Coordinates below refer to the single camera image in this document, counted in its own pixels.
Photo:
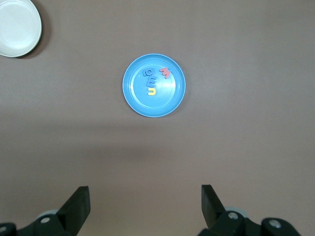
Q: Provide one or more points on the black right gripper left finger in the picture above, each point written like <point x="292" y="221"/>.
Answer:
<point x="71" y="216"/>

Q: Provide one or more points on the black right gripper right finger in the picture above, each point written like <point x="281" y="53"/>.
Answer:
<point x="221" y="223"/>

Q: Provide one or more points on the blue foam lowercase m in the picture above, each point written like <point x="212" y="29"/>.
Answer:
<point x="150" y="82"/>

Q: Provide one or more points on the yellow foam lowercase u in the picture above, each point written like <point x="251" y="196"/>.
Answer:
<point x="151" y="93"/>

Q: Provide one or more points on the blue foam lowercase a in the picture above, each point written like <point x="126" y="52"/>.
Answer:
<point x="147" y="72"/>

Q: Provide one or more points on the red foam lowercase w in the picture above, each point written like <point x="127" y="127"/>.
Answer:
<point x="165" y="73"/>

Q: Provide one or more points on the blue plate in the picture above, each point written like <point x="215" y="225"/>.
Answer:
<point x="165" y="100"/>

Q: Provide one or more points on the beige plate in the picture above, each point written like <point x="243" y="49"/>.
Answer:
<point x="17" y="27"/>

